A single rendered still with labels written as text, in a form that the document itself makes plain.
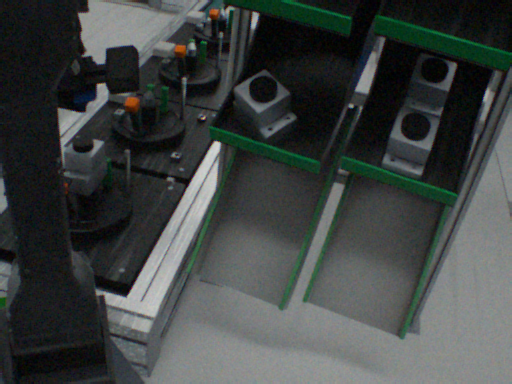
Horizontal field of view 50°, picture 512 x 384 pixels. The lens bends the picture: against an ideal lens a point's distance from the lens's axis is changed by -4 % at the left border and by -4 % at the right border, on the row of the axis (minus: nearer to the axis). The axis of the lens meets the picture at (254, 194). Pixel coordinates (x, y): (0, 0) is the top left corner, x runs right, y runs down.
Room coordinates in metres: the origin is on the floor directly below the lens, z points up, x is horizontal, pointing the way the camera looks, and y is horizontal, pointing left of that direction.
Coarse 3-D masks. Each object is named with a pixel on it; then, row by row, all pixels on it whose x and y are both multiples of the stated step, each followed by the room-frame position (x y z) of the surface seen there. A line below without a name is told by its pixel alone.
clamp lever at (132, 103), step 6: (138, 96) 0.84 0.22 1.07; (126, 102) 0.81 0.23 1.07; (132, 102) 0.81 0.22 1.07; (138, 102) 0.82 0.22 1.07; (126, 108) 0.81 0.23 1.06; (132, 108) 0.81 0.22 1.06; (132, 114) 0.82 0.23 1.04; (138, 114) 0.83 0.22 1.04; (132, 120) 0.83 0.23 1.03; (138, 120) 0.83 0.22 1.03; (138, 126) 0.83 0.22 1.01
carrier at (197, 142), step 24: (120, 96) 0.98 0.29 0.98; (144, 96) 0.89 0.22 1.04; (168, 96) 0.94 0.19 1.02; (96, 120) 0.90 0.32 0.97; (120, 120) 0.88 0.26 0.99; (144, 120) 0.88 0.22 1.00; (168, 120) 0.90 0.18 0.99; (192, 120) 0.95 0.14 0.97; (120, 144) 0.83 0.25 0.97; (144, 144) 0.82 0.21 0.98; (168, 144) 0.84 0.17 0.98; (192, 144) 0.87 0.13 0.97; (120, 168) 0.78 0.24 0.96; (144, 168) 0.77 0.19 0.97; (168, 168) 0.78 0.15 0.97; (192, 168) 0.79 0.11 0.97
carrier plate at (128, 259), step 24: (144, 192) 0.71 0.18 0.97; (168, 192) 0.72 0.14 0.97; (0, 216) 0.60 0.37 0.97; (144, 216) 0.65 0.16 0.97; (168, 216) 0.66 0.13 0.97; (0, 240) 0.55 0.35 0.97; (96, 240) 0.58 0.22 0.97; (120, 240) 0.59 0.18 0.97; (144, 240) 0.60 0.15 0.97; (96, 264) 0.53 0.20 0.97; (120, 264) 0.54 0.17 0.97; (144, 264) 0.56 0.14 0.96; (120, 288) 0.51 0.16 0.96
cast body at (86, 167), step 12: (72, 144) 0.64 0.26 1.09; (84, 144) 0.63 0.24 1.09; (96, 144) 0.65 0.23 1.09; (72, 156) 0.62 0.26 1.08; (84, 156) 0.62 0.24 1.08; (96, 156) 0.63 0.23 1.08; (72, 168) 0.62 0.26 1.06; (84, 168) 0.62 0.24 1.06; (96, 168) 0.63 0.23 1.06; (72, 180) 0.61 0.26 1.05; (84, 180) 0.61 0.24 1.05; (96, 180) 0.63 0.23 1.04; (84, 192) 0.61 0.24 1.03
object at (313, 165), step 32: (256, 32) 0.64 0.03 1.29; (288, 32) 0.70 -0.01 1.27; (320, 32) 0.70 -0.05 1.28; (352, 32) 0.71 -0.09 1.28; (256, 64) 0.65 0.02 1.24; (288, 64) 0.65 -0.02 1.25; (320, 64) 0.65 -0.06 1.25; (352, 64) 0.65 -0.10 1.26; (320, 96) 0.61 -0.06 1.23; (352, 96) 0.61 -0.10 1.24; (224, 128) 0.56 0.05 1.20; (320, 128) 0.56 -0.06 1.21; (288, 160) 0.51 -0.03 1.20; (320, 160) 0.50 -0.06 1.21
